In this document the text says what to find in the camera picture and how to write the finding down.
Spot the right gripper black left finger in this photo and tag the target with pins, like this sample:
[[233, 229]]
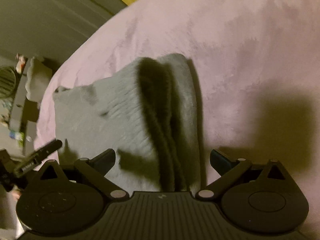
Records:
[[94, 170]]

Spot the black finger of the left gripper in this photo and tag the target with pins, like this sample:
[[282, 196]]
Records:
[[36, 158]]

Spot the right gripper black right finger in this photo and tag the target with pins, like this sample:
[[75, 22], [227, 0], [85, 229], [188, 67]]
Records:
[[230, 171]]

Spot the grey sweatpants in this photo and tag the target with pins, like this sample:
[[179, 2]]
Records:
[[146, 113]]

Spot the pale storage bin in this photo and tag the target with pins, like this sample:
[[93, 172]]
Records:
[[38, 79]]

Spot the pink bed blanket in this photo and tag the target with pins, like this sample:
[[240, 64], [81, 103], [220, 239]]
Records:
[[256, 69]]

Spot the grey-green curtain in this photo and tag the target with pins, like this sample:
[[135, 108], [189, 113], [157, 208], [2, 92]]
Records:
[[51, 29]]

